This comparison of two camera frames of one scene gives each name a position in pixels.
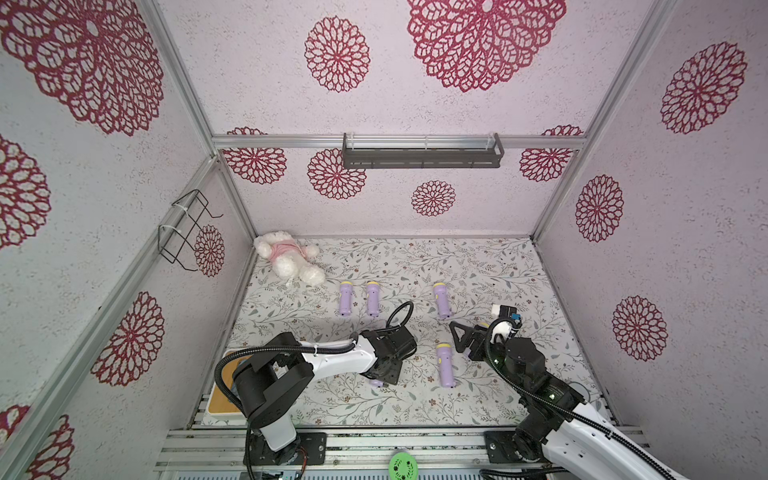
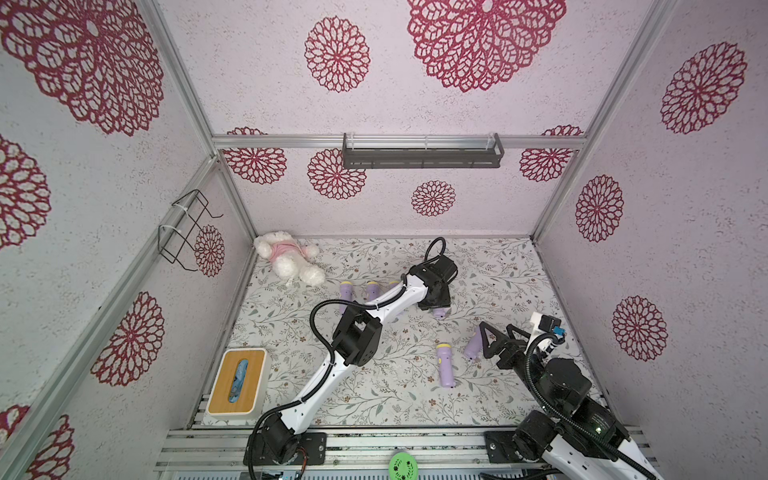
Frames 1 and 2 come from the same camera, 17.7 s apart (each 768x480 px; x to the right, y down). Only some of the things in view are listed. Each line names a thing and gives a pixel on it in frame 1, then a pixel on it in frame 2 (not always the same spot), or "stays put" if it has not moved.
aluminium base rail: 222,448 stays put
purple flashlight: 373,298 stays put
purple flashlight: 345,298 stays put
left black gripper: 394,377 -> 445,303
